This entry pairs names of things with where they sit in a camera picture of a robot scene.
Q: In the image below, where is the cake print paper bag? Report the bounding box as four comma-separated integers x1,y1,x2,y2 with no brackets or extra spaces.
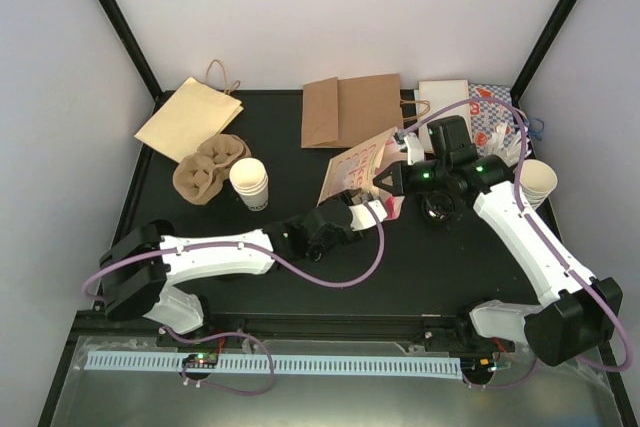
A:
318,127,406,203

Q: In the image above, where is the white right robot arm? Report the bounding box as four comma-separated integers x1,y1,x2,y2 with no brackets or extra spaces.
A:
373,116,622,366

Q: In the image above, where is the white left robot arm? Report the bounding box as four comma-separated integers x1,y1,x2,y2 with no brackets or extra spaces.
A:
99,196,387,346

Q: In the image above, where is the white paper coffee cup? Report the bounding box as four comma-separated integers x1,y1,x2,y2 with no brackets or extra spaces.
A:
229,158,269,211

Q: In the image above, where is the black cup lid stack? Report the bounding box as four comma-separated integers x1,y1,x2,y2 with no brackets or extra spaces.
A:
419,192,456,229

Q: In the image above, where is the white plastic cutlery bunch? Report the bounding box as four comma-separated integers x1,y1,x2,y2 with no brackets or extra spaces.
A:
486,123,531,167

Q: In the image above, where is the red blue patterned bag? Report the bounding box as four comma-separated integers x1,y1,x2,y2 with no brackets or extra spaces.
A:
469,83,519,156

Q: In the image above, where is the stack of paper cups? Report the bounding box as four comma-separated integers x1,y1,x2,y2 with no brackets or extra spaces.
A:
514,159,558,210

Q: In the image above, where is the white paper bag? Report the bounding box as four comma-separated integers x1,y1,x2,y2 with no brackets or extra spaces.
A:
401,80,469,127

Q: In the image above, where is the brown kraft paper bag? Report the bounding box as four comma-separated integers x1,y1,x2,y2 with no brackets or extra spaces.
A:
301,74,403,148

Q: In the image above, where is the brown pulp cup carrier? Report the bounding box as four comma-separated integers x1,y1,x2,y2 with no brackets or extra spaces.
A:
172,134,251,206

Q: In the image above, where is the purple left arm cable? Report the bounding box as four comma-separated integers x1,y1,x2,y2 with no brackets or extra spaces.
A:
82,209,389,394

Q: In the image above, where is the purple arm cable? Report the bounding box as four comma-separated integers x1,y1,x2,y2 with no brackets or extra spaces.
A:
395,99,637,388
82,209,389,394

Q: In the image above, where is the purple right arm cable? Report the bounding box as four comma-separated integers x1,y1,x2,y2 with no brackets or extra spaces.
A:
395,99,637,388

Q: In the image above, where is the tan paper bag with handles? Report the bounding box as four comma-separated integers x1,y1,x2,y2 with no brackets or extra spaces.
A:
134,59,243,163

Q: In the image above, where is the white perforated front rail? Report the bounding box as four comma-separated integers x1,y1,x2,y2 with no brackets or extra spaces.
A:
84,351,462,380

